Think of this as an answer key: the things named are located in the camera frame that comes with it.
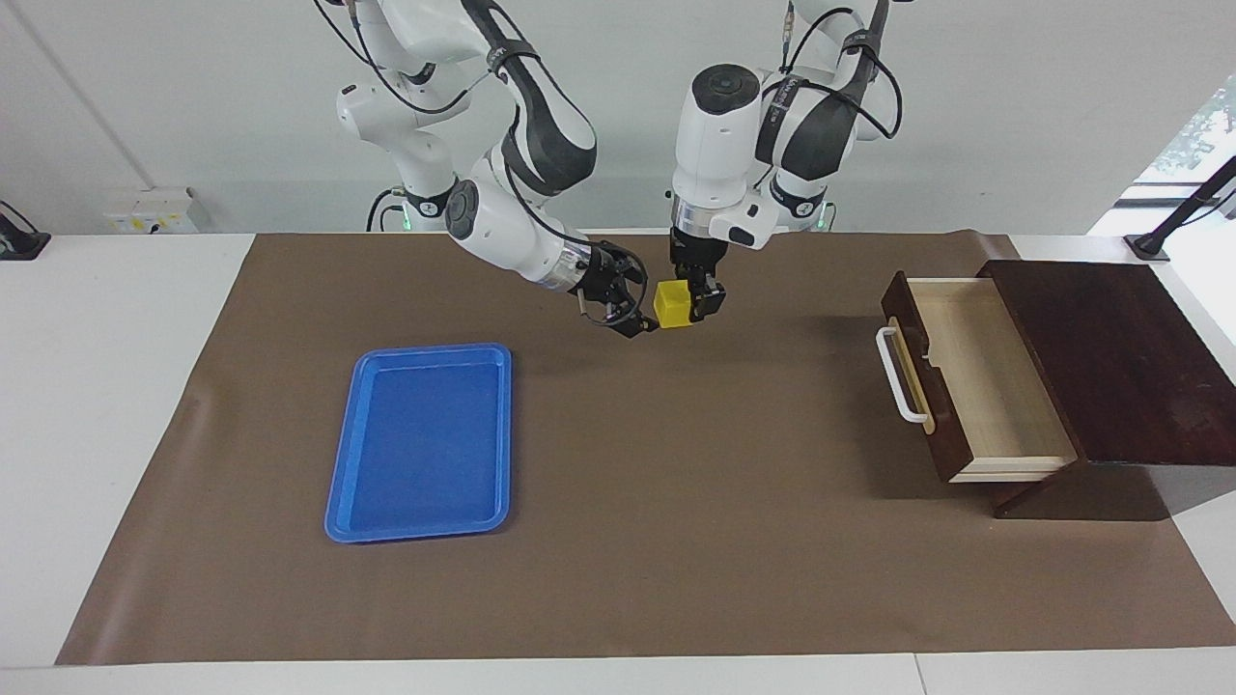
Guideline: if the dark wooden cabinet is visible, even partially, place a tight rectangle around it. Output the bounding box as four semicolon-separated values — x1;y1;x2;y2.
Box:
977;259;1236;522

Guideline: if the white drawer handle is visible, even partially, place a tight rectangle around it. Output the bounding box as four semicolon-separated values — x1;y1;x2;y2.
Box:
876;326;930;426

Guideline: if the bright window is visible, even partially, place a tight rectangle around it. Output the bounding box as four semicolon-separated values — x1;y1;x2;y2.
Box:
1125;77;1236;209

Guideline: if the dark wooden drawer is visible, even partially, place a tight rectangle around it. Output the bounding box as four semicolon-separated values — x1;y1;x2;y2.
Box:
881;271;1080;484

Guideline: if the white wall socket strip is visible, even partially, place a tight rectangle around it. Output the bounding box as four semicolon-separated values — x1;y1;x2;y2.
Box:
104;188;201;235

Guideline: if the yellow cube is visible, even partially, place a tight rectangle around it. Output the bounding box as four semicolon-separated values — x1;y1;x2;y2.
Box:
654;280;694;329

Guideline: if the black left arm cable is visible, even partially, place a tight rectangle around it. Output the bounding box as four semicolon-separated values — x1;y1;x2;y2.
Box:
782;0;906;141

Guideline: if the black right base cable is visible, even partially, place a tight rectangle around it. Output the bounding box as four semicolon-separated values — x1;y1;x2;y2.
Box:
367;188;407;233

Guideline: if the black table clamp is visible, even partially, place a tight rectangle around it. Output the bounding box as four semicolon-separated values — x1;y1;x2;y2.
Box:
0;201;51;262

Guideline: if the blue plastic tray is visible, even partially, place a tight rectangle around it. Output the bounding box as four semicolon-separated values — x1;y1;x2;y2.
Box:
323;343;513;544

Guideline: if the brown table mat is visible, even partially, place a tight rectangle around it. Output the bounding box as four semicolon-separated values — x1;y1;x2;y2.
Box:
55;230;1236;667

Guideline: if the black camera stand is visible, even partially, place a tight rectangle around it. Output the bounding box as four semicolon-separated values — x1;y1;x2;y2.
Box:
1125;154;1236;264

